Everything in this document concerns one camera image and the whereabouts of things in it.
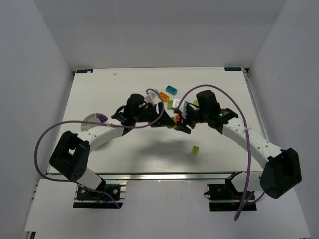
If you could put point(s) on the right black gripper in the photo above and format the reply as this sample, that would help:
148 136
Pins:
189 119

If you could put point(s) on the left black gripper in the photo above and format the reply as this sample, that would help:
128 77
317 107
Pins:
159 113

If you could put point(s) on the orange yellow lego piece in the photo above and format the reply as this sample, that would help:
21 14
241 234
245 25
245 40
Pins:
176 120

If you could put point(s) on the purple lego brick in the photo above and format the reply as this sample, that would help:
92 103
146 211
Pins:
102 118

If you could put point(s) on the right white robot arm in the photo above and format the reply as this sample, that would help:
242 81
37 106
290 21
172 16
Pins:
281 167

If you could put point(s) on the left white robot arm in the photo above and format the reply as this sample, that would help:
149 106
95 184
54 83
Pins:
70 156

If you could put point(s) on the lime long lego brick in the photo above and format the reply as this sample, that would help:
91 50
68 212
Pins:
169 104

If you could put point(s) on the orange long lego brick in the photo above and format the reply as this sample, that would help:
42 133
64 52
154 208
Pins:
164 97

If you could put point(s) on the lime lego brick lower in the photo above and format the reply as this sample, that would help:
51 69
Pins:
195 150

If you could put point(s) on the lime lego brick upper right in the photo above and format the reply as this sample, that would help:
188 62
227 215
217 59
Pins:
196 102

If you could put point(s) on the blue long lego brick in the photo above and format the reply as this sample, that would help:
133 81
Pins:
171 90

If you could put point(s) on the white divided round container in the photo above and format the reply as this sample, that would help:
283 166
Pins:
90 118

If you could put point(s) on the right blue corner label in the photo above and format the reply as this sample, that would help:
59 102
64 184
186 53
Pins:
232 69

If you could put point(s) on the blue corner label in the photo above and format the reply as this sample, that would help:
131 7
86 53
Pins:
84 71
232 69

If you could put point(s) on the left blue corner label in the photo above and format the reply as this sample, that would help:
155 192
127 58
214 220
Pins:
84 71

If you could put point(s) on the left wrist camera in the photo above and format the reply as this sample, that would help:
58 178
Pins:
150 96

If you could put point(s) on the aluminium front rail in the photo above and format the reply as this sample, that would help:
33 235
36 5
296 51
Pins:
165 176

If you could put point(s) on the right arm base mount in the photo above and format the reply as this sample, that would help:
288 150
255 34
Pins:
222 199

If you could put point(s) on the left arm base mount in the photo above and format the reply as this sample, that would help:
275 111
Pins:
85 199

